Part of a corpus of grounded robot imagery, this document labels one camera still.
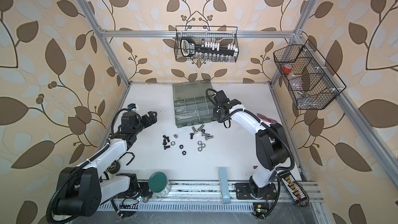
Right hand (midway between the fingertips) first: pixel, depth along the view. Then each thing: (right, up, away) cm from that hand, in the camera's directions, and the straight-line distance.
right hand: (219, 115), depth 91 cm
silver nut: (-26, -12, +1) cm, 29 cm away
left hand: (-42, +1, -4) cm, 42 cm away
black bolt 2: (-31, -18, -3) cm, 36 cm away
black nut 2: (-20, -21, -5) cm, 29 cm away
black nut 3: (-28, -17, -1) cm, 32 cm away
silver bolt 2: (-11, -9, +5) cm, 15 cm away
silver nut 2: (-12, -16, 0) cm, 20 cm away
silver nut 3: (-11, -19, -3) cm, 23 cm away
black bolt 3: (-17, -13, +2) cm, 21 cm away
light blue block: (+1, -35, -22) cm, 41 cm away
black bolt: (-33, -16, 0) cm, 36 cm away
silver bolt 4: (-7, -13, +1) cm, 15 cm away
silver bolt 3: (-9, -12, +2) cm, 15 cm away
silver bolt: (-14, -10, +2) cm, 18 cm away
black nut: (-23, -18, -2) cm, 29 cm away
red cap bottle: (+39, +27, -3) cm, 48 cm away
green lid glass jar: (-29, -28, -24) cm, 47 cm away
